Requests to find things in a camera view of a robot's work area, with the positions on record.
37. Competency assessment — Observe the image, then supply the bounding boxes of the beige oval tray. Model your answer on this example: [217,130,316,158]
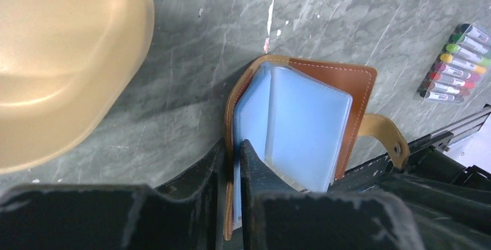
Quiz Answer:
[1,0,155,173]

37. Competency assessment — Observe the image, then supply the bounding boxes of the aluminium frame rail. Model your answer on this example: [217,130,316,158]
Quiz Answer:
[430,104,490,152]

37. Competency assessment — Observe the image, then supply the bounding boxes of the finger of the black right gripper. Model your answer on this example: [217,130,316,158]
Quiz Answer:
[379,149,490,249]

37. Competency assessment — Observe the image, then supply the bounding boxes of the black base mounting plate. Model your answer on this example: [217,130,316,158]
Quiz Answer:
[328,131,455,192]

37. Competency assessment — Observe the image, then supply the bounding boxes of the brown leather card holder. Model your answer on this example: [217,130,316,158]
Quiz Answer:
[223,55,410,240]

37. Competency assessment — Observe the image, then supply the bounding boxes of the pack of coloured markers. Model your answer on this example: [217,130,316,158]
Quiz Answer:
[417,21,490,104]

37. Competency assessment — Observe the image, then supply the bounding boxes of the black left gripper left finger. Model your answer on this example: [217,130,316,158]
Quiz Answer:
[1,139,225,249]

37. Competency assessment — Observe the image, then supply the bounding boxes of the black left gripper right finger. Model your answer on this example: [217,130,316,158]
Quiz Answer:
[240,140,424,249]

